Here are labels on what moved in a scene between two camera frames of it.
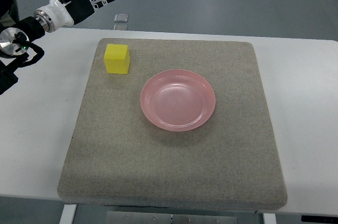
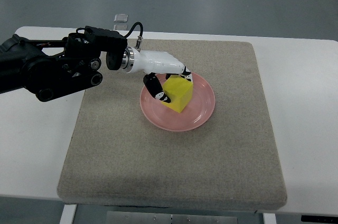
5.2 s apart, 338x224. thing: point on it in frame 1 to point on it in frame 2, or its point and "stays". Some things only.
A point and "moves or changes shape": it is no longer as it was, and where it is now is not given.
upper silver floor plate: (121, 18) stays
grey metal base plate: (121, 217) stays
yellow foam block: (117, 58) moves or changes shape
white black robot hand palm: (58, 14) to (151, 62)
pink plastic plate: (177, 100) stays
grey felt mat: (118, 156) stays
